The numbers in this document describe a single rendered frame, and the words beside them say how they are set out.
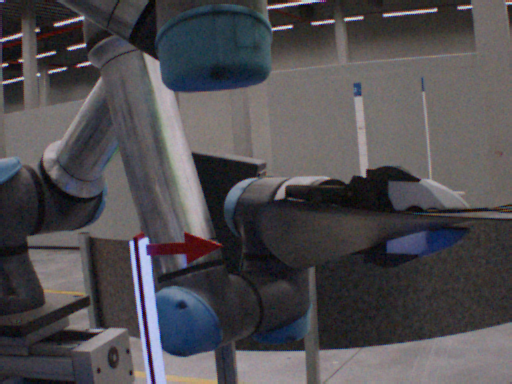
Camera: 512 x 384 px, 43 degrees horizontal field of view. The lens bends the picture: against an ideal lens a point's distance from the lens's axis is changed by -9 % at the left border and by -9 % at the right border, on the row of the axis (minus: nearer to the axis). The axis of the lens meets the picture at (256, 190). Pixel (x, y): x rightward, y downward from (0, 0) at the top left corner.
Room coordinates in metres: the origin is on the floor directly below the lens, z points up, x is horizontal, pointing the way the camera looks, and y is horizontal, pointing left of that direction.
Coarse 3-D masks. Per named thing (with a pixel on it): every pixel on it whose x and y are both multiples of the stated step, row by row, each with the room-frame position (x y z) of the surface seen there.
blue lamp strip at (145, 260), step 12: (144, 240) 0.52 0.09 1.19; (144, 252) 0.51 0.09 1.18; (144, 264) 0.51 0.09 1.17; (144, 276) 0.51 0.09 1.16; (144, 288) 0.51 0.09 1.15; (156, 312) 0.53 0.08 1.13; (156, 324) 0.52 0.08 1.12; (156, 336) 0.52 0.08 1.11; (156, 348) 0.51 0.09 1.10; (156, 360) 0.51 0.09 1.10; (156, 372) 0.51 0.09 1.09
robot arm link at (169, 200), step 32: (96, 32) 0.75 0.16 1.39; (96, 64) 0.78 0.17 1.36; (128, 64) 0.75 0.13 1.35; (128, 96) 0.74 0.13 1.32; (160, 96) 0.75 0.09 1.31; (128, 128) 0.74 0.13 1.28; (160, 128) 0.74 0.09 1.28; (128, 160) 0.74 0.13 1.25; (160, 160) 0.73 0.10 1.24; (192, 160) 0.76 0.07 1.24; (160, 192) 0.72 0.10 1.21; (192, 192) 0.73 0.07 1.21; (160, 224) 0.72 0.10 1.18; (192, 224) 0.72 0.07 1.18; (160, 256) 0.72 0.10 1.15; (160, 288) 0.73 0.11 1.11; (192, 288) 0.70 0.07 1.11; (224, 288) 0.72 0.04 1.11; (160, 320) 0.70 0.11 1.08; (192, 320) 0.67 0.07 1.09; (224, 320) 0.70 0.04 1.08; (256, 320) 0.74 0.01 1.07; (192, 352) 0.68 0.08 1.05
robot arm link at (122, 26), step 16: (64, 0) 0.56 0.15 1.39; (80, 0) 0.56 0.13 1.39; (96, 0) 0.55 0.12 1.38; (112, 0) 0.55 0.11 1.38; (128, 0) 0.55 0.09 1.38; (144, 0) 0.55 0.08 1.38; (96, 16) 0.56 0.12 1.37; (112, 16) 0.56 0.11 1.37; (128, 16) 0.55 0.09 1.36; (144, 16) 0.55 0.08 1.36; (112, 32) 0.58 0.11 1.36; (128, 32) 0.56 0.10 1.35; (144, 32) 0.56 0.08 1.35; (144, 48) 0.57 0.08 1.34
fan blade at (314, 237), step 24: (264, 216) 0.46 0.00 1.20; (288, 216) 0.45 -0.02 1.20; (312, 216) 0.45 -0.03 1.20; (336, 216) 0.44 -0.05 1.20; (360, 216) 0.44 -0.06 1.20; (384, 216) 0.43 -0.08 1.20; (408, 216) 0.43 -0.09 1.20; (432, 216) 0.43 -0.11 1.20; (456, 216) 0.43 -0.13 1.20; (480, 216) 0.44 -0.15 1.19; (504, 216) 0.44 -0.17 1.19; (264, 240) 0.54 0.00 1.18; (288, 240) 0.54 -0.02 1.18; (312, 240) 0.55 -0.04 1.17; (336, 240) 0.56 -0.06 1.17; (360, 240) 0.57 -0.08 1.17; (384, 240) 0.59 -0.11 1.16; (288, 264) 0.61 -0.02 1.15; (312, 264) 0.62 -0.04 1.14
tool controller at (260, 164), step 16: (208, 160) 1.09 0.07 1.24; (224, 160) 1.09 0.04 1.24; (240, 160) 1.09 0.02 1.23; (256, 160) 1.25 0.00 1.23; (208, 176) 1.09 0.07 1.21; (224, 176) 1.09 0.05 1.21; (240, 176) 1.09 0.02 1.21; (256, 176) 1.09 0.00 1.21; (208, 192) 1.09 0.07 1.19; (224, 192) 1.09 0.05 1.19; (208, 208) 1.09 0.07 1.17; (224, 224) 1.09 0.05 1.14; (224, 240) 1.09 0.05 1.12; (240, 240) 1.09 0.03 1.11; (224, 256) 1.09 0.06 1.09; (240, 256) 1.09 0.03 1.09
